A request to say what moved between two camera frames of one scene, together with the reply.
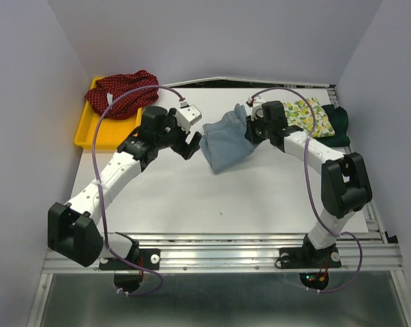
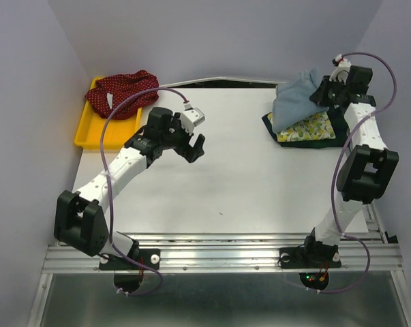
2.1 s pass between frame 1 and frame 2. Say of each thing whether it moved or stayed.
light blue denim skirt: moved
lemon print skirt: stayed
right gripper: moved
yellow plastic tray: stayed
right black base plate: stayed
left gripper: stayed
